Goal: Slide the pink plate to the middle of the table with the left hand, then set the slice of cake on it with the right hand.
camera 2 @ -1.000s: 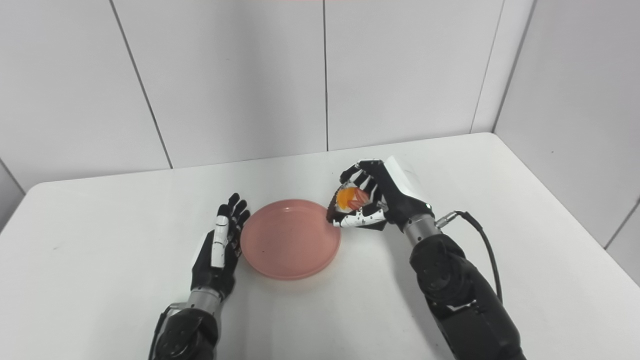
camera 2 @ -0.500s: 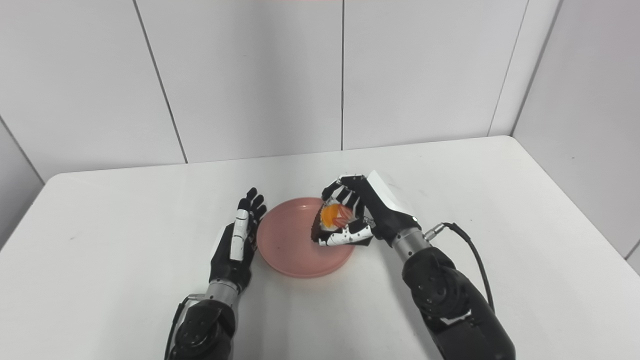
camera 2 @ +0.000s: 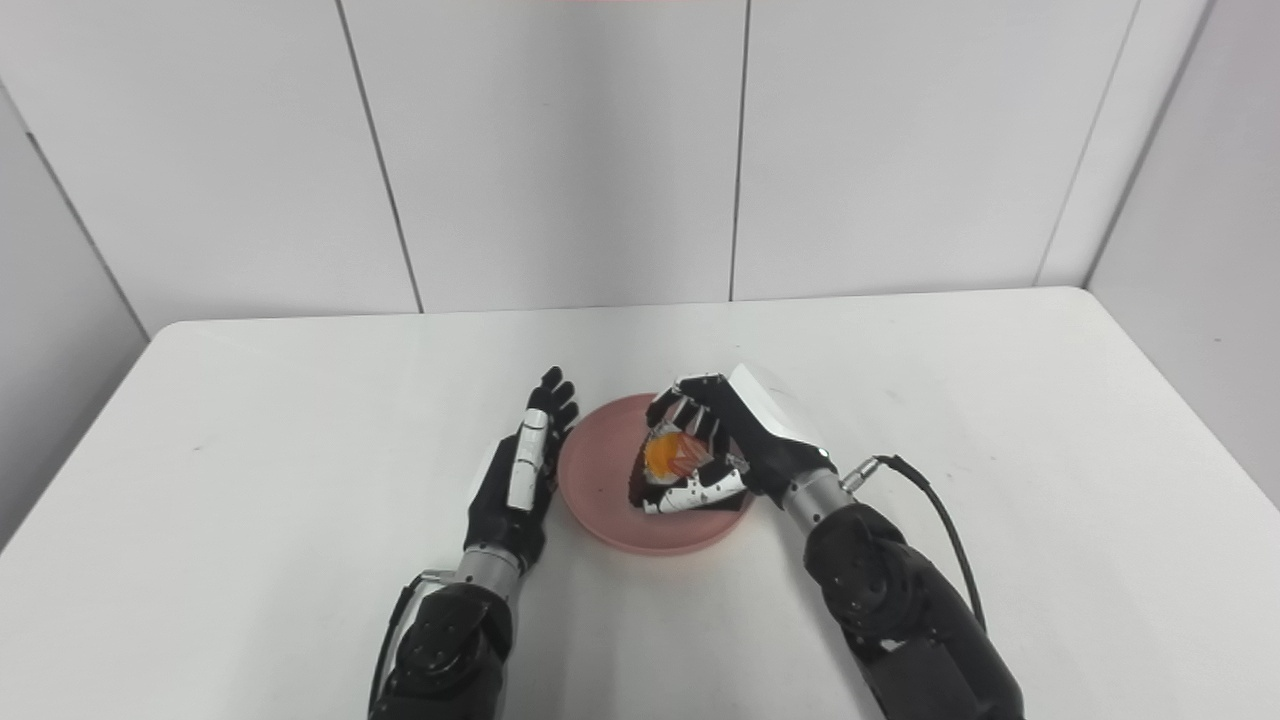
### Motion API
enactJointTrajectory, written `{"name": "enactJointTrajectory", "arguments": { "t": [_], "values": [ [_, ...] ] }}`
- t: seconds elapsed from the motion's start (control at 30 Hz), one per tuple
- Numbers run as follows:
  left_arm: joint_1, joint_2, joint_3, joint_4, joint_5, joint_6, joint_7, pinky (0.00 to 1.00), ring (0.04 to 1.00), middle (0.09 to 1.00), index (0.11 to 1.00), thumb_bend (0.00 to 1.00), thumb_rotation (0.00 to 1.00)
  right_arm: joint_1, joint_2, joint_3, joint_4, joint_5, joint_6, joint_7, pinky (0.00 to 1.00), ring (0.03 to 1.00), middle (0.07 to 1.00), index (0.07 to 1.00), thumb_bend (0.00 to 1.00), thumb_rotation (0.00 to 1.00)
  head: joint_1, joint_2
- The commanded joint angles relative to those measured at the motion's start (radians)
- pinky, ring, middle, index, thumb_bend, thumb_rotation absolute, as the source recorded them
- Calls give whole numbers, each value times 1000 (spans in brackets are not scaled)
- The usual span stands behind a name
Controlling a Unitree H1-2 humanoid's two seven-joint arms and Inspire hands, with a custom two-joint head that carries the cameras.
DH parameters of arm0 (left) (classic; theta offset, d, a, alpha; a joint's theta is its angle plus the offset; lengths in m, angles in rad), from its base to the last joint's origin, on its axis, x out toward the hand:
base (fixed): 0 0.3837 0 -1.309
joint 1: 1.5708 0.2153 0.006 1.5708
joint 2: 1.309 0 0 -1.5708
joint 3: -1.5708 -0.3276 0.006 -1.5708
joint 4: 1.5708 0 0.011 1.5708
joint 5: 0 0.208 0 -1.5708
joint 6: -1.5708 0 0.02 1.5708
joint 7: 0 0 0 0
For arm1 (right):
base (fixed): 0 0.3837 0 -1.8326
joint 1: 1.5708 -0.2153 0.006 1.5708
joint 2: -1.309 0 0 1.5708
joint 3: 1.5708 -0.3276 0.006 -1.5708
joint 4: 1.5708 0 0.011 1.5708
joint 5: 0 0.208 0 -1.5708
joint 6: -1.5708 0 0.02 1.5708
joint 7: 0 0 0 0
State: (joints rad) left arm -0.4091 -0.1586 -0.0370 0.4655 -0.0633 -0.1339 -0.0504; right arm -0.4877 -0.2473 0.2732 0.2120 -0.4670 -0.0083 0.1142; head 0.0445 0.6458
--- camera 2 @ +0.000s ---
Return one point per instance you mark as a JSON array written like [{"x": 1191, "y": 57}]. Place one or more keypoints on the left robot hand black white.
[{"x": 515, "y": 480}]

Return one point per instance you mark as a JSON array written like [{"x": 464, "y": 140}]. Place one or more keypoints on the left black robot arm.
[{"x": 445, "y": 640}]

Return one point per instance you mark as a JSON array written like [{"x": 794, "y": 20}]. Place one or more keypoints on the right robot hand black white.
[{"x": 760, "y": 430}]

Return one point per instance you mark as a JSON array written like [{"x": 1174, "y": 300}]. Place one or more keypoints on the chocolate cake slice with fruit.
[{"x": 665, "y": 458}]

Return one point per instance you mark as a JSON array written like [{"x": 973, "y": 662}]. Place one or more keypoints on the pink round plate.
[{"x": 610, "y": 500}]

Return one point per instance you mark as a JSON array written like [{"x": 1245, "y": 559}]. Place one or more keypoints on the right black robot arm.
[{"x": 900, "y": 610}]

